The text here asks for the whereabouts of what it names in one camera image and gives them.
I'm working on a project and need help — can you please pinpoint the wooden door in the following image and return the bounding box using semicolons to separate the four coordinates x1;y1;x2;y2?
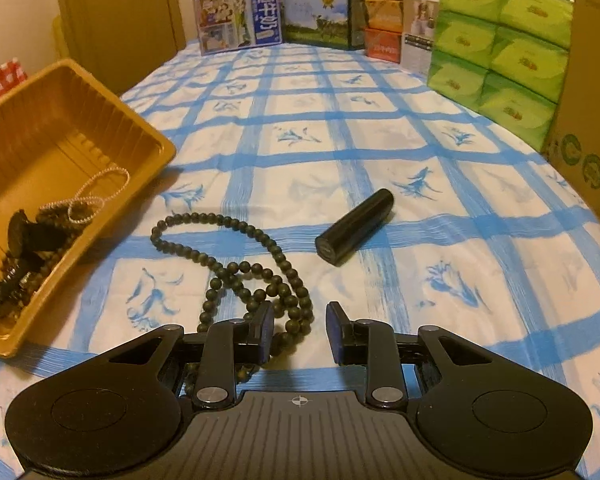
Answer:
52;0;187;96

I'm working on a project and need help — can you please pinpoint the brown bead bracelet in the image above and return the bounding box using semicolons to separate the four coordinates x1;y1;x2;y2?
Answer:
27;204;89;286

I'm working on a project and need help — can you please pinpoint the large cardboard box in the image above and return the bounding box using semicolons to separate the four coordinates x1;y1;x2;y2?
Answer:
540;0;600;241

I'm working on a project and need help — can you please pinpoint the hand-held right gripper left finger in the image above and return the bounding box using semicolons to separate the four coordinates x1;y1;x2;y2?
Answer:
109;301;276;409

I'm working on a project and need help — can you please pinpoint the black cylinder case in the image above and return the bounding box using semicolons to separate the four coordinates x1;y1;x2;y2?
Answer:
315;188;395;264

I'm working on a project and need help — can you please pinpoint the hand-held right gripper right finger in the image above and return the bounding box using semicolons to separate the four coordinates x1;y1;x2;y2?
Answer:
326;301;492;409

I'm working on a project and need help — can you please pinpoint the red-orange box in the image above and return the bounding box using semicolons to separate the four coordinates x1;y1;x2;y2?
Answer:
364;27;404;64

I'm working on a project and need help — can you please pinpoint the dark green bead necklace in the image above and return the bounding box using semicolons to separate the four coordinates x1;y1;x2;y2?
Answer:
150;214;315;397

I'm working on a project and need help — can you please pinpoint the blue cartoon printed box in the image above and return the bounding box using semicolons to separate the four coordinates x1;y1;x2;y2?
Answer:
192;0;285;56

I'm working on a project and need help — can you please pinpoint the red checkered cloth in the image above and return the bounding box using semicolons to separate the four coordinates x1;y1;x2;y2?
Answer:
0;57;29;111

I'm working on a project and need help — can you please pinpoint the orange box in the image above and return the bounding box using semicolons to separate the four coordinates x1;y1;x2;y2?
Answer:
362;0;406;31

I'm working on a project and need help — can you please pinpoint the white pearl necklace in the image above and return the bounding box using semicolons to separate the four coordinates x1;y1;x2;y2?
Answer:
39;166;131;226

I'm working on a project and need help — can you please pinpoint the black wristwatch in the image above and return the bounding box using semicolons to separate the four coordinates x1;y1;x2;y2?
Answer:
0;209;74;317

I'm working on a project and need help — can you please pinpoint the stack of green tissue packs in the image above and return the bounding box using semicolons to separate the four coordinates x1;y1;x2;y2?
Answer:
426;0;576;151

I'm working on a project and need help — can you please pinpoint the white figure printed box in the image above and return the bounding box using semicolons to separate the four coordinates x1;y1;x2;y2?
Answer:
400;0;440;72

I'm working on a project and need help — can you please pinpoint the green and white carton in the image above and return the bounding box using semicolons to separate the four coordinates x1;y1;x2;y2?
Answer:
283;0;364;52

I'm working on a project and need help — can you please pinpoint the yellow plastic tray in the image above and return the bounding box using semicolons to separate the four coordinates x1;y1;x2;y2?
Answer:
0;58;177;359

